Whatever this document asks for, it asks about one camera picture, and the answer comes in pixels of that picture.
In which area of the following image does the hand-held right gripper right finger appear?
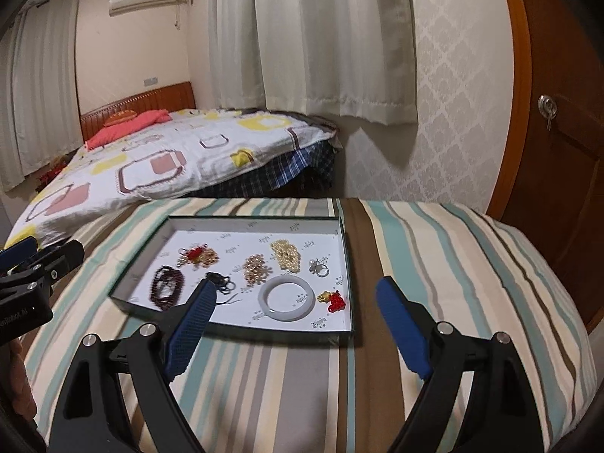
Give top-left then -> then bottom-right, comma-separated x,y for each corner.
375,277 -> 550,453

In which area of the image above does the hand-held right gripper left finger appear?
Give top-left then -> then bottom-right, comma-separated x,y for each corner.
47,277 -> 218,453

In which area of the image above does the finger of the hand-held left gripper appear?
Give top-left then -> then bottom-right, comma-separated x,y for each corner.
0,237 -> 39,274
9,240 -> 85,293

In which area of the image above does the dark red bead bracelet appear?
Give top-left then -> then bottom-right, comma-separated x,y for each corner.
150,265 -> 186,311

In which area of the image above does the dark green braided bracelet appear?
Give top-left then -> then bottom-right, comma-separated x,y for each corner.
205,271 -> 237,307

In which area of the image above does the red and yellow charm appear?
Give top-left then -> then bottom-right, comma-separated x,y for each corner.
317,290 -> 347,313

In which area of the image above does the gold leaf brooch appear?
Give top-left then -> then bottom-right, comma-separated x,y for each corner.
177,244 -> 220,269

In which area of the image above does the white jade bangle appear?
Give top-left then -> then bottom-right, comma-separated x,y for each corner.
257,275 -> 316,318

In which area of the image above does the gold flower brooch necklace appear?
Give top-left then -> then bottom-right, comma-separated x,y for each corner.
242,254 -> 274,287

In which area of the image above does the dark green shallow box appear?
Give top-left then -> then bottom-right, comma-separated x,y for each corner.
109,214 -> 354,341

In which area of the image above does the pearl necklace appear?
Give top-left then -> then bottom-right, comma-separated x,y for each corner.
270,240 -> 303,273

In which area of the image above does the person's left forearm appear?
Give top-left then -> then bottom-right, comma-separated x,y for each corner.
0,339 -> 37,430

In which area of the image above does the red pillow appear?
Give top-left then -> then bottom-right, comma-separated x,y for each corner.
87,109 -> 171,149

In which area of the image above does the narrow white curtain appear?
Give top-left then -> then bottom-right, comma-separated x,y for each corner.
0,7 -> 79,192

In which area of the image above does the bed with patterned quilt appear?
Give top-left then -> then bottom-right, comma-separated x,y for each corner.
9,108 -> 338,248

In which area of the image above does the blue plaid sheet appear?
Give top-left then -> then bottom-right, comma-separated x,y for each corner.
189,139 -> 338,199

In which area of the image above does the wooden headboard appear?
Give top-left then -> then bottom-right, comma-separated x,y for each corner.
79,81 -> 196,145

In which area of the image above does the wooden door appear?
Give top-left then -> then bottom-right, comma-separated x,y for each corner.
486,0 -> 604,326

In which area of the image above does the metal door lock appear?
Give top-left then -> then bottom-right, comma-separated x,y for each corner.
539,94 -> 560,132

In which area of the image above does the wide white curtain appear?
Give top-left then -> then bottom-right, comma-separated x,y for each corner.
208,0 -> 421,126

